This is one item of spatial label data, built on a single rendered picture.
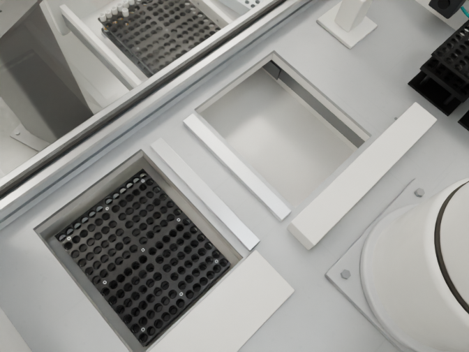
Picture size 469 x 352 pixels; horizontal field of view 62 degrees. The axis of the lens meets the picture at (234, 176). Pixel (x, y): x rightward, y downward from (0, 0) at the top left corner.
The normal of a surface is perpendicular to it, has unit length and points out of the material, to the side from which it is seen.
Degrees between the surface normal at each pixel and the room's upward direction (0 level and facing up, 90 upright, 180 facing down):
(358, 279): 0
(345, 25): 90
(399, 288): 90
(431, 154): 0
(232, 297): 0
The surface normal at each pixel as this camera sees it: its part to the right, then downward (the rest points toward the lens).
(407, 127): 0.08, -0.38
